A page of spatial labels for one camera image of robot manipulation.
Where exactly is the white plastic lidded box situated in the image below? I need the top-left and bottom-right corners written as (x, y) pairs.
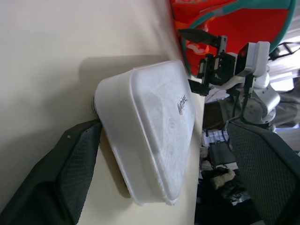
top-left (91, 59), bottom-right (196, 207)

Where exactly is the beige cloth lump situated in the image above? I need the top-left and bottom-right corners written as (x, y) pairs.
top-left (210, 169), bottom-right (236, 190)

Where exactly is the black box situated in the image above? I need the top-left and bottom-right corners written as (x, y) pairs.
top-left (207, 142), bottom-right (237, 169)

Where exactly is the orange and teal backpack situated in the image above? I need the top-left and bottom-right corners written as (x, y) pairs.
top-left (169, 0), bottom-right (297, 76)

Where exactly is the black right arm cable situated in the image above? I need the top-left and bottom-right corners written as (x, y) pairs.
top-left (231, 74), bottom-right (254, 122)

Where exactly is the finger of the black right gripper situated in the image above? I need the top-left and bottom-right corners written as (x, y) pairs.
top-left (188, 79), bottom-right (210, 97)
top-left (177, 29), bottom-right (228, 54)

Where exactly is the white power strip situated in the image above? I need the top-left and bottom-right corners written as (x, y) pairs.
top-left (202, 129), bottom-right (230, 148)

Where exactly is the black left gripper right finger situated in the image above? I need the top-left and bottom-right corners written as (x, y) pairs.
top-left (226, 122), bottom-right (300, 225)

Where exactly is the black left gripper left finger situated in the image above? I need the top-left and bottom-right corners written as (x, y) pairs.
top-left (0, 119), bottom-right (103, 225)

